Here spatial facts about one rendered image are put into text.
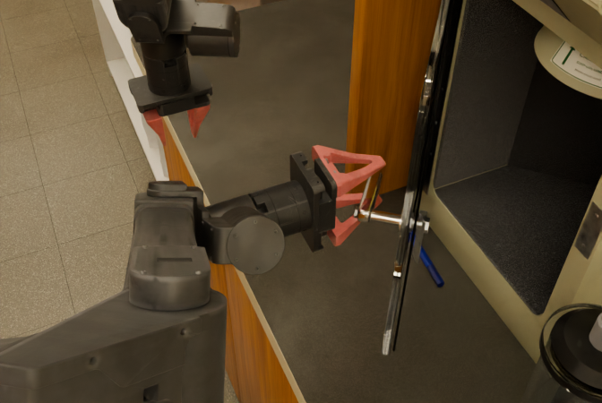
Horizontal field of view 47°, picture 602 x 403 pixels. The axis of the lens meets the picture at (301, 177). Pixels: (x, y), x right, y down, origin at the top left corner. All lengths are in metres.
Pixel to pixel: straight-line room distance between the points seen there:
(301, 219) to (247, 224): 0.11
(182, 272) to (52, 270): 2.04
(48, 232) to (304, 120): 1.39
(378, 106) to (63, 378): 0.79
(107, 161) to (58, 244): 0.41
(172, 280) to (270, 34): 1.22
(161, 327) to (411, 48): 0.73
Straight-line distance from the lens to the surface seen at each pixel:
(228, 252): 0.65
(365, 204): 0.76
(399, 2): 0.93
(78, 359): 0.29
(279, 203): 0.73
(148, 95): 0.95
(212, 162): 1.21
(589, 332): 0.74
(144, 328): 0.32
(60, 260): 2.39
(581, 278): 0.84
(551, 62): 0.80
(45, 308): 2.28
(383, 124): 1.04
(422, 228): 0.75
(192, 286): 0.34
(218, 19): 0.87
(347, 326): 0.98
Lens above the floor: 1.75
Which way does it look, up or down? 44 degrees down
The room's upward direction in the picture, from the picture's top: straight up
